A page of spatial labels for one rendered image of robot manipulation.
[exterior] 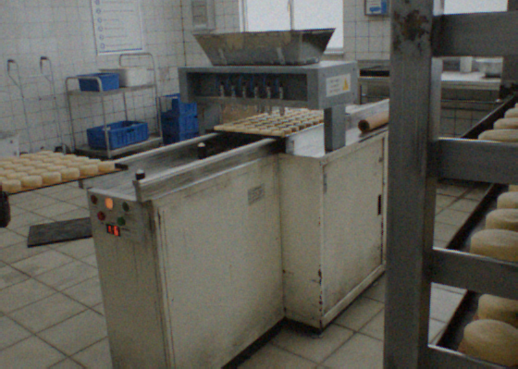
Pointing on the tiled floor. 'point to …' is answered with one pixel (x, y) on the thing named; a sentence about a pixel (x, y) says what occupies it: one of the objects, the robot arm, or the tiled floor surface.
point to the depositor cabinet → (331, 226)
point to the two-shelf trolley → (104, 116)
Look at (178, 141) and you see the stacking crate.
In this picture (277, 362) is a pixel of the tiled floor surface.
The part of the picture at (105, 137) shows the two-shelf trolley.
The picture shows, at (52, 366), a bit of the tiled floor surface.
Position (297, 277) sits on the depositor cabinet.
